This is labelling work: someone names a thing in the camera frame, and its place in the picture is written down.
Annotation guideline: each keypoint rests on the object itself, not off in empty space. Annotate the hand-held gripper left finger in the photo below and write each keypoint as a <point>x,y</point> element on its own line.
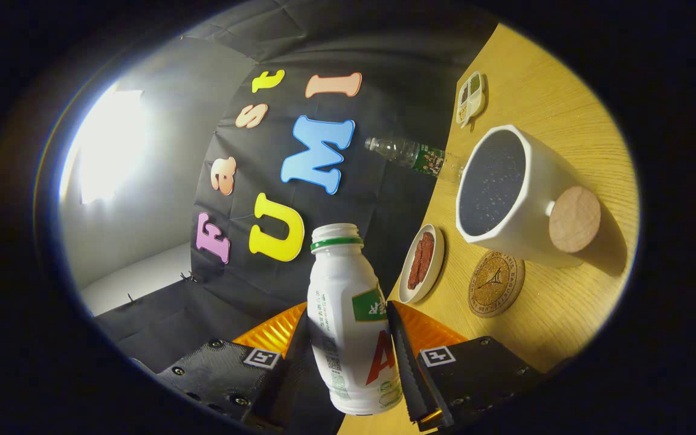
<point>287,374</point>

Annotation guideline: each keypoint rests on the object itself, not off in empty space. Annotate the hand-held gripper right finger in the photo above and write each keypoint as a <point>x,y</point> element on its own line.
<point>405,368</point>

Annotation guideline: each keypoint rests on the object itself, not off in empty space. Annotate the white juice bottle green label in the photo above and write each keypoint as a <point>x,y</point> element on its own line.
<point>348,338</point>

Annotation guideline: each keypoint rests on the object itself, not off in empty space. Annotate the round cork coaster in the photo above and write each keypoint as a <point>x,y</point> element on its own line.
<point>496,284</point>

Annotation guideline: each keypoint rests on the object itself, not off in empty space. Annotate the clear plastic water bottle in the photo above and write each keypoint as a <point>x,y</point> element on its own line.
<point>408,152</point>

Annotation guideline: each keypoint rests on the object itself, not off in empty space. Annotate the round white plate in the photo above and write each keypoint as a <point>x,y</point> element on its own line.
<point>434,275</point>

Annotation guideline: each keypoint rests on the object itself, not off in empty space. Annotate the white divided dish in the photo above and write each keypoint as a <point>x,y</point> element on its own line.
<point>478,106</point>

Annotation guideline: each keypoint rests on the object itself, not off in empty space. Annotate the pile of dark red beans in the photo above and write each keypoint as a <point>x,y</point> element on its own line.
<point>464,93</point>

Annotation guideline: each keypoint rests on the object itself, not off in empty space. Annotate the pile of green mung beans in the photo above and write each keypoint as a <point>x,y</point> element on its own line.
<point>474,84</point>

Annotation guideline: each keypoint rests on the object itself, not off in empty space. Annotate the wooden table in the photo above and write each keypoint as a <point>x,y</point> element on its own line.
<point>565,109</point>

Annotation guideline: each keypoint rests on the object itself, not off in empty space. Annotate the black backdrop cloth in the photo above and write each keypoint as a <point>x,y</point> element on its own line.
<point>384,48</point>

